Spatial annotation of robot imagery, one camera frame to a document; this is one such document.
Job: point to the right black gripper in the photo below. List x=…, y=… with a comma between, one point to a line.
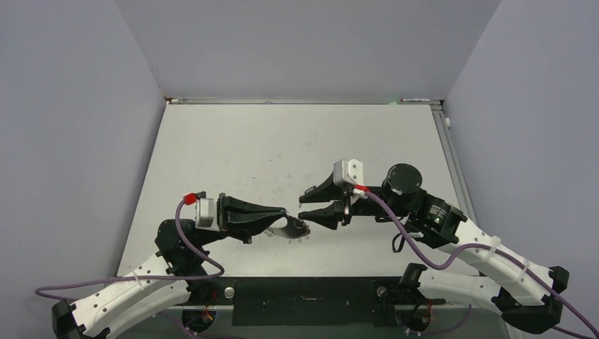
x=328, y=191

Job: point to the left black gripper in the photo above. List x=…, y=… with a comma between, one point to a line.
x=241, y=219

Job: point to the large silver keyring with keys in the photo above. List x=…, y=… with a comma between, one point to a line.
x=294, y=229

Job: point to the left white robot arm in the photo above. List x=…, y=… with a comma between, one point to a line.
x=178, y=269

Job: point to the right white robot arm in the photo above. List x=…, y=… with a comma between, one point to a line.
x=457, y=260

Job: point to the red white marker pen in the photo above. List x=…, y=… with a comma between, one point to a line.
x=415, y=100

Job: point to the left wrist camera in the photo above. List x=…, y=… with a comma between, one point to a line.
x=205, y=209

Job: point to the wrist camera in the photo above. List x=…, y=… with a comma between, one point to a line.
x=205, y=209
x=349, y=176

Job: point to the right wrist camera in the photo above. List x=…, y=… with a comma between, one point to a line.
x=349, y=176

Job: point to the aluminium frame rail front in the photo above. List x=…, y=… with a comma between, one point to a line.
x=163, y=291

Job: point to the aluminium frame rail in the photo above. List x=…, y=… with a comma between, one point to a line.
x=330, y=101
x=443, y=177
x=163, y=291

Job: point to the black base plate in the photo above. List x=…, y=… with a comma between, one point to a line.
x=285, y=309

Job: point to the aluminium frame rail back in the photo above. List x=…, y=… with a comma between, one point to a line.
x=330, y=101

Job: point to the aluminium frame rail right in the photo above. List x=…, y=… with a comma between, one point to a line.
x=443, y=177

